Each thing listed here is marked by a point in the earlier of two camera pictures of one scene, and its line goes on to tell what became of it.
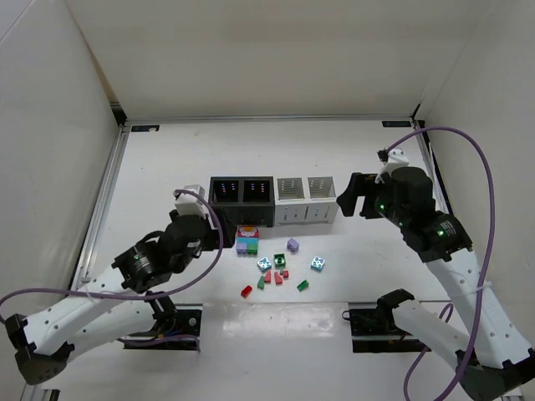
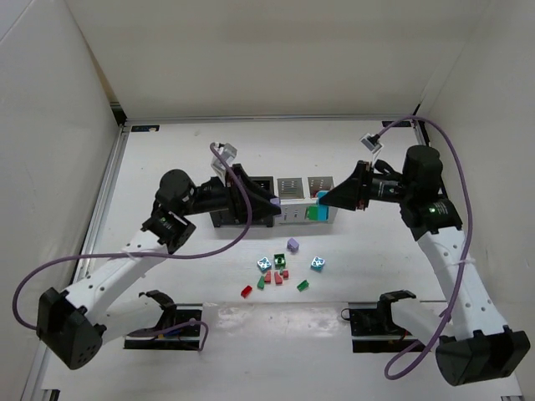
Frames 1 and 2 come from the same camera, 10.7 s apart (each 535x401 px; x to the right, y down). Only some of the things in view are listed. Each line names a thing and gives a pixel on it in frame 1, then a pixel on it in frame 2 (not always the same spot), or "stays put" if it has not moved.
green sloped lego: [261, 282] stays put
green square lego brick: [279, 261] stays put
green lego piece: [303, 286] stays put
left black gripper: [223, 228] -> [233, 195]
